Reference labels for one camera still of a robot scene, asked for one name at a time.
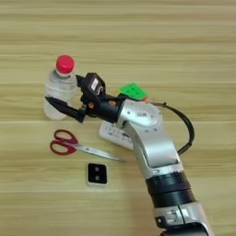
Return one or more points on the small black box white label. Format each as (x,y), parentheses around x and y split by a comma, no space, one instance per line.
(92,86)

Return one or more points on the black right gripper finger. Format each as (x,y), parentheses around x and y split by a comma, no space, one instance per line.
(66,110)
(80,80)

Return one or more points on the clear bottle red cap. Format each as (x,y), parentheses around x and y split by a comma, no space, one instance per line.
(58,89)

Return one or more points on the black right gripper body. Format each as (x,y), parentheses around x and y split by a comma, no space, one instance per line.
(104,109)

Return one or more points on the white remote control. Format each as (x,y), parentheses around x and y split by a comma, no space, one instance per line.
(113,133)

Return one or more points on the colourful puzzle cube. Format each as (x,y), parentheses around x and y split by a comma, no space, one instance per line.
(133,90)

